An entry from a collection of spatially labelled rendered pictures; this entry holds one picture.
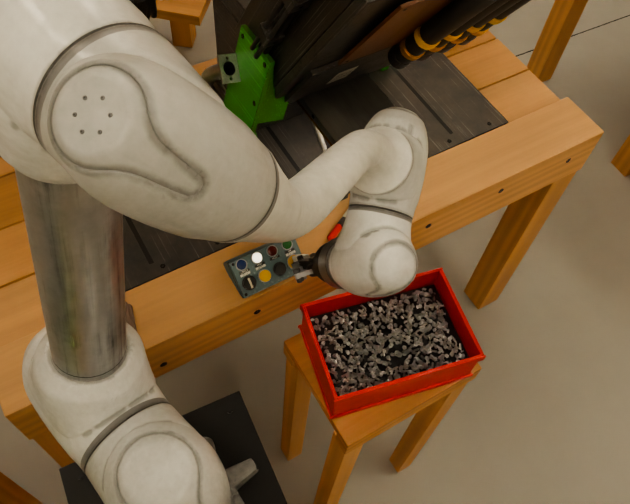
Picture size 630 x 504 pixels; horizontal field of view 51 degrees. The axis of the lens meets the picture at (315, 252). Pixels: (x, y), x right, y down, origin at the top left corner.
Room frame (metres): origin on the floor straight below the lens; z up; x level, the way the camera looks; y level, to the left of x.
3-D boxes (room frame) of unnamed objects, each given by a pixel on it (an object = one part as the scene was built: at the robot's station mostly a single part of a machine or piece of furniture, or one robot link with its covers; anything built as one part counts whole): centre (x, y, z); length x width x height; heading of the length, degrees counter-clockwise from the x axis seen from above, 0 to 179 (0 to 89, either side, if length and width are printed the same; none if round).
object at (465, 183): (0.83, -0.04, 0.82); 1.50 x 0.14 x 0.15; 126
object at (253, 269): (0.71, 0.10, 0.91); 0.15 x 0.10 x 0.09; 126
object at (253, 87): (0.97, 0.14, 1.17); 0.13 x 0.12 x 0.20; 126
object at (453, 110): (1.06, 0.12, 0.89); 1.10 x 0.42 x 0.02; 126
